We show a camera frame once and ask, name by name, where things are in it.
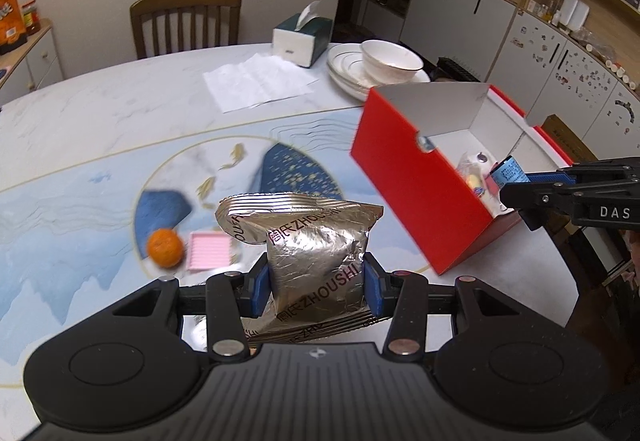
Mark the red sauce jar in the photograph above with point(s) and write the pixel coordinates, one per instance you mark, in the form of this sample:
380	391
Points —
30	18

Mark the small blue tube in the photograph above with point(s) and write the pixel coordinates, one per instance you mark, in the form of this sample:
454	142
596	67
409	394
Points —
507	173

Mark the white gold-rimmed bowl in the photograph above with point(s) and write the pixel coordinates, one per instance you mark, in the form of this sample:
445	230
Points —
390	63

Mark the blue printed table mat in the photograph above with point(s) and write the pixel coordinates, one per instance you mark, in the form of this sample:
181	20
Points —
75	221

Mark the black shoe rack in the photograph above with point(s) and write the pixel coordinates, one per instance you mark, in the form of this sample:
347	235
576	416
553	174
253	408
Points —
457	68

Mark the brown cardboard box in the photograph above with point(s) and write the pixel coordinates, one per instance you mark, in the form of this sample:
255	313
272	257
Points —
570	136

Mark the white wooden cabinet unit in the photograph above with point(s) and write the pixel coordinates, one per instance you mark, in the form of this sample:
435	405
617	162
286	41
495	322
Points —
460	6

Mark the white marble desktop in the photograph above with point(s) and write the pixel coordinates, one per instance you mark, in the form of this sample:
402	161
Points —
100	121

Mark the green white tissue box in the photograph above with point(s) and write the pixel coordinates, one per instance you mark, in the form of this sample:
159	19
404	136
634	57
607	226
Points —
300	38

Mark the orange mandarin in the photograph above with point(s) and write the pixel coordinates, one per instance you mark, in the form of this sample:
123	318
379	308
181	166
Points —
165	248

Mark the white paper napkins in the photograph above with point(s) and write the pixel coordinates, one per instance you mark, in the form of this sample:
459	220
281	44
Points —
255	81

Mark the brown wooden chair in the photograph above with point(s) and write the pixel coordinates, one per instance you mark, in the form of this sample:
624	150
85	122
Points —
185	21

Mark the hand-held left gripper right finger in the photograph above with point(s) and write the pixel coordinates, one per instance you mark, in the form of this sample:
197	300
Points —
372	286

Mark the small white side cabinet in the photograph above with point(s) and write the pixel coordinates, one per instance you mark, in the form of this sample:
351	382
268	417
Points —
40	61

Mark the orange snack bag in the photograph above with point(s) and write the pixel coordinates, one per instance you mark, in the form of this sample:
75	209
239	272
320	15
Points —
10	16

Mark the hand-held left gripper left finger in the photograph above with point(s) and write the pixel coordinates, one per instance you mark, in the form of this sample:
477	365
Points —
261	288

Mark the red cardboard box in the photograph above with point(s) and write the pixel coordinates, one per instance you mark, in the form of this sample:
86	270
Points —
400	171

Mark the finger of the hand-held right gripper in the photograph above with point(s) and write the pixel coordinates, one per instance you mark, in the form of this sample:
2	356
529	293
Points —
540	201
550	176

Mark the silver foil snack packet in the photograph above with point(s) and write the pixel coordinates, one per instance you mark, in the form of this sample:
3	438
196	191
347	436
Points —
310	246

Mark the pink ridged tray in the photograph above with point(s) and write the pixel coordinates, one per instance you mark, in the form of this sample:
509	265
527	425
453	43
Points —
210	251

